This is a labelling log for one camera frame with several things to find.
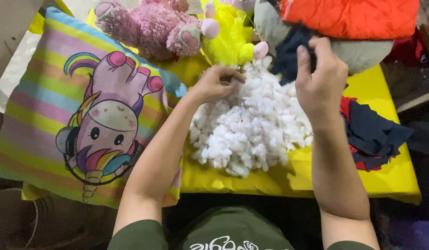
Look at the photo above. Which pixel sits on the person's right hand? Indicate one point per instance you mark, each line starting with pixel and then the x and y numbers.
pixel 320 86

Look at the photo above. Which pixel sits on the person's green shirt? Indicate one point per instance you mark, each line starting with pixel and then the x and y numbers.
pixel 235 231

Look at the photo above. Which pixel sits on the pile of white stuffing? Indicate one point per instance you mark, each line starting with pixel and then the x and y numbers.
pixel 252 128

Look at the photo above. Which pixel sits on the yellow plush toy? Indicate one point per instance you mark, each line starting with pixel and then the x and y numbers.
pixel 232 34

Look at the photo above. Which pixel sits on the pink plush toy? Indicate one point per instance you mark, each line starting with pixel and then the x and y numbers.
pixel 159 27

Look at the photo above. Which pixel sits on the striped unicorn print pillow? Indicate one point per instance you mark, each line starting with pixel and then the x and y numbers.
pixel 79 111

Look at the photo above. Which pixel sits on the pile of navy red scraps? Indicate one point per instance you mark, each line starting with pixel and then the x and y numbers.
pixel 372 135

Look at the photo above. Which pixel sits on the grey fabric cushion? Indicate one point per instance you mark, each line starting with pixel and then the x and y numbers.
pixel 360 54

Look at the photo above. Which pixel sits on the person's left fingers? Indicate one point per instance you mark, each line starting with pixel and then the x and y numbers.
pixel 232 74

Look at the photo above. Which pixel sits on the person's left hand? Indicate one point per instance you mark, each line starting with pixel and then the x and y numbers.
pixel 211 86

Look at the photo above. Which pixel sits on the dark round container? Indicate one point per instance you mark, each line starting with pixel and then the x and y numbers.
pixel 30 222

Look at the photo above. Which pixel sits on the yellow table cloth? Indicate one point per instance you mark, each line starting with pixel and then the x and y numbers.
pixel 374 104

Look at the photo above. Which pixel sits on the navy blue fabric piece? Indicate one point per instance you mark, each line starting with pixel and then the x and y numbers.
pixel 292 55

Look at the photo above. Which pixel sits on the orange quilted cushion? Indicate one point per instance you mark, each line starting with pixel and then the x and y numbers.
pixel 350 17

